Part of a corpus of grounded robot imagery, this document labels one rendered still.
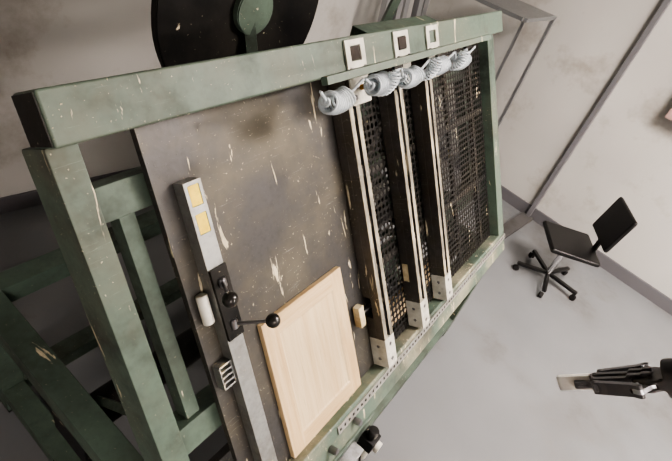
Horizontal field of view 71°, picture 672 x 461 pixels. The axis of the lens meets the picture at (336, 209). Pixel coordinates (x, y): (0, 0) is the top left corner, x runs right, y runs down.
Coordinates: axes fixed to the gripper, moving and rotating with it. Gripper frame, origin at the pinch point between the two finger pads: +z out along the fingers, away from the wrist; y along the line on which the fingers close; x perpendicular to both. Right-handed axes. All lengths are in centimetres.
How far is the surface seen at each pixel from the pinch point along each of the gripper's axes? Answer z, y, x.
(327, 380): 81, -9, 0
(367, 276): 68, -29, -29
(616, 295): 61, -356, 62
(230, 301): 53, 42, -36
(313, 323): 73, -2, -21
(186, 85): 42, 47, -82
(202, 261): 62, 40, -47
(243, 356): 71, 29, -21
